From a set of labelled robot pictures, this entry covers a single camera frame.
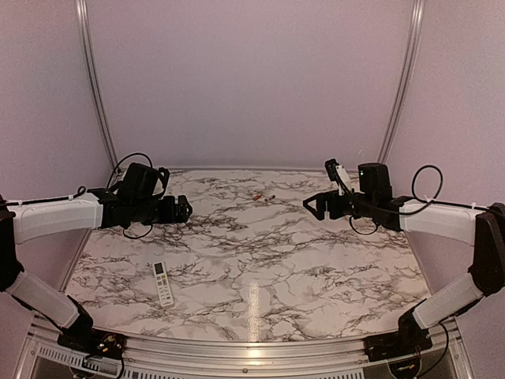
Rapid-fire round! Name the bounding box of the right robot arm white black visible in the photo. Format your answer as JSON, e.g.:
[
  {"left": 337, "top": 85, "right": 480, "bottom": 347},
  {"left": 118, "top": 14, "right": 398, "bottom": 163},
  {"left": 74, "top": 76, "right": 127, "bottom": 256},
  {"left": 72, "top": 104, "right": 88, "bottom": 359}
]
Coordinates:
[{"left": 302, "top": 159, "right": 504, "bottom": 354}]

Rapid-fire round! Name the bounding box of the aluminium frame post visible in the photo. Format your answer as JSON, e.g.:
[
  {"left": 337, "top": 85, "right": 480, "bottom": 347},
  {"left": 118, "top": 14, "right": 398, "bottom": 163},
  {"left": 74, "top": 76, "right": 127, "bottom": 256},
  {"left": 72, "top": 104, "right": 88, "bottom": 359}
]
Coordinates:
[
  {"left": 378, "top": 0, "right": 425, "bottom": 163},
  {"left": 76, "top": 0, "right": 118, "bottom": 168}
]

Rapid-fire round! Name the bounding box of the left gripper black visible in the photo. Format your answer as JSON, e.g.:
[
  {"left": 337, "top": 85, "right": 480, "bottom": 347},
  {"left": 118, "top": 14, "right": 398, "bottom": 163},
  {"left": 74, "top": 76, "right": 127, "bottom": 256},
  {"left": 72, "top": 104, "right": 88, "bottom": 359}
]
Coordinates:
[{"left": 132, "top": 193, "right": 193, "bottom": 225}]

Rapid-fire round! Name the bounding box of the white remote control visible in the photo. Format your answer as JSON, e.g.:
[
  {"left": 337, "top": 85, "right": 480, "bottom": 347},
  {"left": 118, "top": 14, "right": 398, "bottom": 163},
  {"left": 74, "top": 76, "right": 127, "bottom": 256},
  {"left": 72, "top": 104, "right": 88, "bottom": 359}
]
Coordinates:
[{"left": 153, "top": 261, "right": 174, "bottom": 307}]

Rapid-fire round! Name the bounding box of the left aluminium frame post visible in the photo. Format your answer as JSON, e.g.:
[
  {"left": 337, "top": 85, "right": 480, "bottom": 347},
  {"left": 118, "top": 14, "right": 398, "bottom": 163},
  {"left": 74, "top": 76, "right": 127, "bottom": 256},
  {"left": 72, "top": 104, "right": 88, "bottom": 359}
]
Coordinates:
[{"left": 76, "top": 0, "right": 118, "bottom": 168}]

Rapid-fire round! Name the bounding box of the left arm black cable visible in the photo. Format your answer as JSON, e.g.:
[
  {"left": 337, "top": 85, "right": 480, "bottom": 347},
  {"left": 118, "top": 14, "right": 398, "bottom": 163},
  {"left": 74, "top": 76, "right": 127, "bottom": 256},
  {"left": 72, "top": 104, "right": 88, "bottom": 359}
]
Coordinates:
[{"left": 106, "top": 152, "right": 166, "bottom": 240}]

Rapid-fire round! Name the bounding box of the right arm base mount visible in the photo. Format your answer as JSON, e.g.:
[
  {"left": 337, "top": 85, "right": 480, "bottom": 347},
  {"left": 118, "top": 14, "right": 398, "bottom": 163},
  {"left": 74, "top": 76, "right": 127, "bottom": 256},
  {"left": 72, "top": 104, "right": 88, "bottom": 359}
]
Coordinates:
[{"left": 364, "top": 325, "right": 433, "bottom": 362}]

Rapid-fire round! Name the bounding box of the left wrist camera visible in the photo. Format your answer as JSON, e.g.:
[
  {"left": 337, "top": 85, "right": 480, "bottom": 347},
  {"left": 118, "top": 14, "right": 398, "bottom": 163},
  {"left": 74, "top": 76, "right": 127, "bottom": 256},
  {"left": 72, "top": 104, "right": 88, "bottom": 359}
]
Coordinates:
[{"left": 158, "top": 167, "right": 170, "bottom": 197}]

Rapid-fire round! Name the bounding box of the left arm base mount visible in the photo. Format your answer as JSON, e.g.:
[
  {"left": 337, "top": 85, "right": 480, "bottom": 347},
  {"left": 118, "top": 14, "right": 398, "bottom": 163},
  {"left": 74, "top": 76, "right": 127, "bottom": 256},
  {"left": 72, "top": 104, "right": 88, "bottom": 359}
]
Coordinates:
[{"left": 58, "top": 328, "right": 126, "bottom": 360}]

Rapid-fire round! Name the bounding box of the right aluminium frame post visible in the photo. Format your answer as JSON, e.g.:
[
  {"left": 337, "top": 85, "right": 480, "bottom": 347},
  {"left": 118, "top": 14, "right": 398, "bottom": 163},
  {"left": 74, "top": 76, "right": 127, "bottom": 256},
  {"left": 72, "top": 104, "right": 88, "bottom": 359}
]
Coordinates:
[{"left": 378, "top": 0, "right": 425, "bottom": 163}]

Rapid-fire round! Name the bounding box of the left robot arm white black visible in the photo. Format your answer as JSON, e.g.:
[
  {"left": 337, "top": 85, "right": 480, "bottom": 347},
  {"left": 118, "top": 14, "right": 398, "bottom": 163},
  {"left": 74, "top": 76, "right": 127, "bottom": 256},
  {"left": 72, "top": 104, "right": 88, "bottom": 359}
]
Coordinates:
[{"left": 1, "top": 163, "right": 193, "bottom": 351}]

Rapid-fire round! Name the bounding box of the front aluminium rail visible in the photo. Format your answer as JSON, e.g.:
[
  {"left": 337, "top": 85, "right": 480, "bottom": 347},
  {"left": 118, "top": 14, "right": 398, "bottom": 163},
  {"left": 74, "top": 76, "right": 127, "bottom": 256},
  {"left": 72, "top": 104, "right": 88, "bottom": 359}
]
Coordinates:
[{"left": 14, "top": 316, "right": 474, "bottom": 378}]

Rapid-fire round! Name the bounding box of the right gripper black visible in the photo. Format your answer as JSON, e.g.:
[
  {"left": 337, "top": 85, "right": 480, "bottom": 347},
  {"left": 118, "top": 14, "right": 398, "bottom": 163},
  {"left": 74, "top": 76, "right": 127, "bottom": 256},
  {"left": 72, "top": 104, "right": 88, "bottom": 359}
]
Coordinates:
[{"left": 303, "top": 189, "right": 376, "bottom": 220}]

